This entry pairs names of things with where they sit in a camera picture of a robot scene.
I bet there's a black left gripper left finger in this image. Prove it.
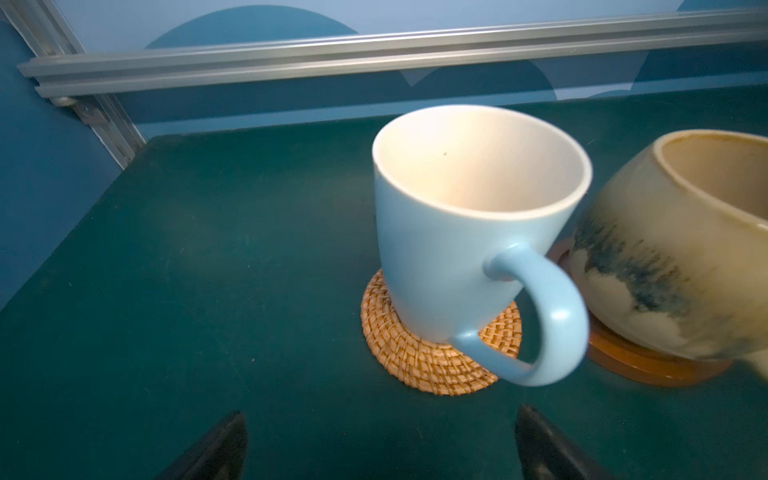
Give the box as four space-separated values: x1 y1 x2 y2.
156 411 249 480

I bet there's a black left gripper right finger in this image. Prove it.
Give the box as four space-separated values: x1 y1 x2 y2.
515 404 612 480

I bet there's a cream speckled mug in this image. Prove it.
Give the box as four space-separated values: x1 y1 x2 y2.
567 129 767 375

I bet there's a light blue mug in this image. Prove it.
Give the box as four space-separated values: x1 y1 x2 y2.
372 105 593 387

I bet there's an aluminium back frame rail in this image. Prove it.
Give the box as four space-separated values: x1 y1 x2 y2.
17 7 768 100

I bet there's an aluminium left frame post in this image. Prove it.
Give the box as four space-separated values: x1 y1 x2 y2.
1 0 146 169

